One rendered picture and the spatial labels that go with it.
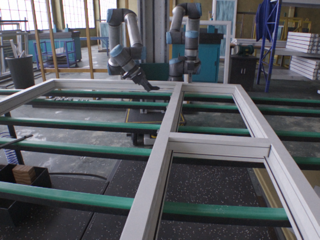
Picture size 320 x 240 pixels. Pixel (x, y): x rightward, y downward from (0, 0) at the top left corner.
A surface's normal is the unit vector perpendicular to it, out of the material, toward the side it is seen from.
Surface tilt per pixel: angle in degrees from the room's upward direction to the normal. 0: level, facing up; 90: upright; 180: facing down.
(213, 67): 90
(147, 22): 90
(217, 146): 90
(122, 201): 0
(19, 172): 90
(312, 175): 0
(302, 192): 0
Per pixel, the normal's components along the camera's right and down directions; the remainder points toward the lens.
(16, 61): 0.30, 0.43
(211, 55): -0.12, 0.39
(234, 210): 0.00, -0.92
